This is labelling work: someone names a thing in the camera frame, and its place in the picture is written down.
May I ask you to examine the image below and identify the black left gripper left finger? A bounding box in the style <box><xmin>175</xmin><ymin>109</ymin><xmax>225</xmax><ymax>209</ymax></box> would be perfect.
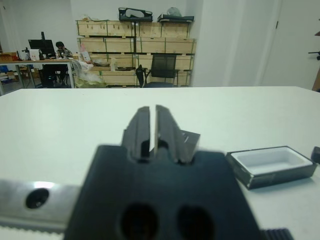
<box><xmin>121</xmin><ymin>106</ymin><xmax>152</xmax><ymax>163</ymax></box>

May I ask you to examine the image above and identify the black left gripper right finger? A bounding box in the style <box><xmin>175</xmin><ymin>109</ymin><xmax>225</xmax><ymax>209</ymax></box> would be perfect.
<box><xmin>154</xmin><ymin>104</ymin><xmax>193</xmax><ymax>164</ymax></box>

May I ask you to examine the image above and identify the black box lid with print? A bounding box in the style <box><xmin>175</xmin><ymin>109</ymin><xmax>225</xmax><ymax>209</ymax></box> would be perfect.
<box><xmin>180</xmin><ymin>129</ymin><xmax>201</xmax><ymax>154</ymax></box>

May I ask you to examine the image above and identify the black box base white insert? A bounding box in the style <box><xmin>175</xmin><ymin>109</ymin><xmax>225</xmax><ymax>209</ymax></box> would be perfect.
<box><xmin>226</xmin><ymin>145</ymin><xmax>318</xmax><ymax>190</ymax></box>

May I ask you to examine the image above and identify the brown cardboard box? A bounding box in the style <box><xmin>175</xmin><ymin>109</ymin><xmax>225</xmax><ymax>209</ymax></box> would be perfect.
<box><xmin>0</xmin><ymin>51</ymin><xmax>18</xmax><ymax>62</ymax></box>

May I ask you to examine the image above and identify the black mesh office chair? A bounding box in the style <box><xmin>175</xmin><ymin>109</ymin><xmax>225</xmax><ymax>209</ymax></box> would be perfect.
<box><xmin>143</xmin><ymin>53</ymin><xmax>180</xmax><ymax>88</ymax></box>

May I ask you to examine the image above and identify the yellow-green plastic bag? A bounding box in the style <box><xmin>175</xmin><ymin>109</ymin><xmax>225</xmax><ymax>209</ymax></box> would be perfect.
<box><xmin>74</xmin><ymin>74</ymin><xmax>107</xmax><ymax>88</ymax></box>

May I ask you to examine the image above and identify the white plastic bag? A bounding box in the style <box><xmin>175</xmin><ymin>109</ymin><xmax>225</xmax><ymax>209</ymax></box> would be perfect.
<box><xmin>71</xmin><ymin>58</ymin><xmax>102</xmax><ymax>81</ymax></box>

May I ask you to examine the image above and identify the wooden crate stack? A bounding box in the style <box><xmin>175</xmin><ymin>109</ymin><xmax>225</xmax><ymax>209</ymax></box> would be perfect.
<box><xmin>76</xmin><ymin>19</ymin><xmax>197</xmax><ymax>88</ymax></box>

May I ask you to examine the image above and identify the pink white carton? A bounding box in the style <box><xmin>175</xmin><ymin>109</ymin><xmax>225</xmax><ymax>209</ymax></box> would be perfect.
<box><xmin>79</xmin><ymin>43</ymin><xmax>91</xmax><ymax>63</ymax></box>

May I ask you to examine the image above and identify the black computer tower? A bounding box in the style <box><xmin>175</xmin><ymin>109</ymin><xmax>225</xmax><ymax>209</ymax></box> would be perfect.
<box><xmin>39</xmin><ymin>64</ymin><xmax>57</xmax><ymax>88</ymax></box>

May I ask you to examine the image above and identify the flat black case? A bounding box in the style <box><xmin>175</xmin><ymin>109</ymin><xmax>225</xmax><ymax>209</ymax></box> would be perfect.
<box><xmin>157</xmin><ymin>13</ymin><xmax>195</xmax><ymax>23</ymax></box>

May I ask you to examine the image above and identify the seated person at desk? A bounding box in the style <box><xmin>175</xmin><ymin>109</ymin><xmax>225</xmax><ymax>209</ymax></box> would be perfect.
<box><xmin>55</xmin><ymin>41</ymin><xmax>74</xmax><ymax>60</ymax></box>

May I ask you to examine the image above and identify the black case with white pad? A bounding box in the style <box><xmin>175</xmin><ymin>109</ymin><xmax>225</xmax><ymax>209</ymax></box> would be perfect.
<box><xmin>118</xmin><ymin>7</ymin><xmax>153</xmax><ymax>22</ymax></box>

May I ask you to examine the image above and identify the black computer monitor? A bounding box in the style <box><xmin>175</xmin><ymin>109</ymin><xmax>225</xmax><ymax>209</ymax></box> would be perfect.
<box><xmin>28</xmin><ymin>31</ymin><xmax>56</xmax><ymax>60</ymax></box>

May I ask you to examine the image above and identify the white frame wooden desk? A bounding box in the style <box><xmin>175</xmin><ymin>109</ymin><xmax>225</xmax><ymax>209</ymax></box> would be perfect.
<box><xmin>0</xmin><ymin>58</ymin><xmax>76</xmax><ymax>90</ymax></box>

